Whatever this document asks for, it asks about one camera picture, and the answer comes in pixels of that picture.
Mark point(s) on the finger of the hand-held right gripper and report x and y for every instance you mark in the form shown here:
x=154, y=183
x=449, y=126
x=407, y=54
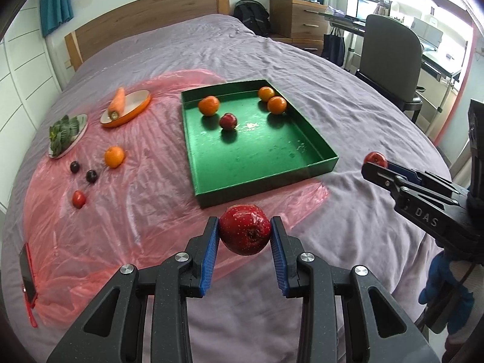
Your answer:
x=378, y=172
x=406, y=172

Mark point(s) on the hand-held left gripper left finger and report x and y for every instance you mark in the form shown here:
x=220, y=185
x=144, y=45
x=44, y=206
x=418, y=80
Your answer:
x=210, y=257

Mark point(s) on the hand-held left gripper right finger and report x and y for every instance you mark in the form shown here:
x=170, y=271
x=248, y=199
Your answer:
x=279, y=261

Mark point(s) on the red apple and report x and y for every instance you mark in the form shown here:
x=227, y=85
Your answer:
x=245, y=230
x=375, y=158
x=78, y=199
x=228, y=121

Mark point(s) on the green tray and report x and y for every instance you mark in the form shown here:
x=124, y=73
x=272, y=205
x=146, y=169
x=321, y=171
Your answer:
x=245, y=151

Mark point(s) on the small orange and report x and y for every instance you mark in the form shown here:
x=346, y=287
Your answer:
x=266, y=93

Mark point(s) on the dark plum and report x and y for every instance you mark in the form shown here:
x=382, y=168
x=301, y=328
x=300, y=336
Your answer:
x=75, y=166
x=91, y=176

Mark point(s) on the person's right forearm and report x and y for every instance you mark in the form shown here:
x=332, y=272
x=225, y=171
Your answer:
x=465, y=353

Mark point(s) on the person's right hand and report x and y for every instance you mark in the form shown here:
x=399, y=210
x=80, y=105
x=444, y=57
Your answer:
x=459, y=302

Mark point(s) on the pink plastic sheet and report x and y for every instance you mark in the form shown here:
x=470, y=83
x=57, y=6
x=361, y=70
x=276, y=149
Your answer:
x=143, y=196

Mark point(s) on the grey desk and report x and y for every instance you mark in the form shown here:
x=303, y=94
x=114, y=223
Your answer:
x=435, y=66

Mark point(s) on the grey office chair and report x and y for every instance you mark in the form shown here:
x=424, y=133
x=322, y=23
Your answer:
x=389, y=56

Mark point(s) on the purple bedspread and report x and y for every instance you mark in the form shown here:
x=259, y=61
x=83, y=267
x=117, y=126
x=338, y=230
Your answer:
x=302, y=64

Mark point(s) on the dark shopping bag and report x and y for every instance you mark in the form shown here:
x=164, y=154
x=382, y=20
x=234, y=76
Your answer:
x=334, y=47

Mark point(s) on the laptop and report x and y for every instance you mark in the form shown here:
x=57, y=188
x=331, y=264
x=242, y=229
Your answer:
x=366, y=7

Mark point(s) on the orange oval dish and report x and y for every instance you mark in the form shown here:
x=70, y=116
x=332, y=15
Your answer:
x=134, y=104

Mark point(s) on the wooden drawer cabinet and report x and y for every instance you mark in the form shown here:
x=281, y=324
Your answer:
x=298, y=19

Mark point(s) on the carrot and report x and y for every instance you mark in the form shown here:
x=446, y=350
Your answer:
x=117, y=102

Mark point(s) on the white plate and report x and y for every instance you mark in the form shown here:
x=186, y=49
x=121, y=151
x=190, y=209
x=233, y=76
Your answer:
x=81, y=128

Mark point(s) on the phone in red case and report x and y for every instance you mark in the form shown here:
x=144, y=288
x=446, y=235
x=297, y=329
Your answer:
x=28, y=276

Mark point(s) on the green bok choy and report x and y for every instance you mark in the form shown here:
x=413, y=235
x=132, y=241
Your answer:
x=62, y=134

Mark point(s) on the black backpack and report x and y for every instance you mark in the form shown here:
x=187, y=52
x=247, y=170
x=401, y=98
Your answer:
x=251, y=17

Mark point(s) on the wooden bed headboard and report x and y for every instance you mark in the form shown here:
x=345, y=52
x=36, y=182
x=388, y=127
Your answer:
x=151, y=19

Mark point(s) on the white wardrobe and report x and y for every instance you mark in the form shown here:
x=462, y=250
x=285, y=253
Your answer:
x=22, y=94

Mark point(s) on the wall socket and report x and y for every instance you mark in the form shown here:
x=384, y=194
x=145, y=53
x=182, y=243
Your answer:
x=67, y=63

